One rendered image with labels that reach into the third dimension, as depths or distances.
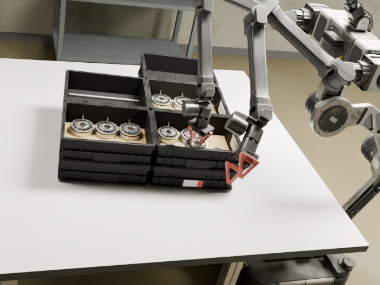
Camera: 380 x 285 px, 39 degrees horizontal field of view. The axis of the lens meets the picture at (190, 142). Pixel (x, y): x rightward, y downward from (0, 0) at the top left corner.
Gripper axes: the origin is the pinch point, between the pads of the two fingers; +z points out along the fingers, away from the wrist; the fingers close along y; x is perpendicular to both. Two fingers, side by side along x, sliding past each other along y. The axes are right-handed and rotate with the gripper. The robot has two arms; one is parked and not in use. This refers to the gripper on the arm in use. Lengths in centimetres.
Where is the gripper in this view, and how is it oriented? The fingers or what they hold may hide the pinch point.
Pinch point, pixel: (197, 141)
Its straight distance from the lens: 239.2
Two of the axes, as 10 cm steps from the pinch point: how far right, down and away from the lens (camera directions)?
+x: 6.5, -3.4, 6.8
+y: 7.3, 5.1, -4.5
